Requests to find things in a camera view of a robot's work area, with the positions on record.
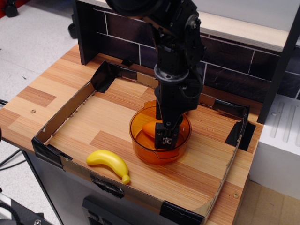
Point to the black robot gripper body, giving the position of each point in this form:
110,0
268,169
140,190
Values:
177,94

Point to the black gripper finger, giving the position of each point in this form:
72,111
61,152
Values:
165,139
158,112

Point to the orange toy carrot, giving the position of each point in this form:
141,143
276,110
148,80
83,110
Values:
149,128

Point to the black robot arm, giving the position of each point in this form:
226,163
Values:
176,34

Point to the orange transparent plastic pot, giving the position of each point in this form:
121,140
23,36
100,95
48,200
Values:
144,144

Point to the cardboard fence with black tape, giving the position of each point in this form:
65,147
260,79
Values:
196,189

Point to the yellow toy banana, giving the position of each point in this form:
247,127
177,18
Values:
112,160

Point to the dark brick backsplash panel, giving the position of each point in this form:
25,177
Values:
242,59

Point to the white toy sink drainboard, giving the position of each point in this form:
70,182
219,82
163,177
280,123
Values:
276,163

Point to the black chair caster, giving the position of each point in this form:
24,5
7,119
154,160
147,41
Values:
72,28

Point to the black equipment bottom left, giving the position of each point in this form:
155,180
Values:
13,213

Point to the black stand base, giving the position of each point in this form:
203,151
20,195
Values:
10,8

